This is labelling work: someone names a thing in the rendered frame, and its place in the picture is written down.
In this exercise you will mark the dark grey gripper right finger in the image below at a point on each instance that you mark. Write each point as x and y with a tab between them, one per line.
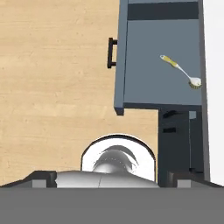
183	178

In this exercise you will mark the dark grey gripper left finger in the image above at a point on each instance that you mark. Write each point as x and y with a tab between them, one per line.
40	178

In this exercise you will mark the yellow and white dish brush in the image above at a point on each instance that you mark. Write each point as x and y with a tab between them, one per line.
194	81

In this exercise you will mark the blue-grey open drawer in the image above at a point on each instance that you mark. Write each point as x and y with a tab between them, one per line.
151	73

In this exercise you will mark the dark blue-grey cabinet run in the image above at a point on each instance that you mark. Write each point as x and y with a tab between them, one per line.
175	145

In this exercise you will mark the white and black round thing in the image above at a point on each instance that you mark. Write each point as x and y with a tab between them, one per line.
116	151

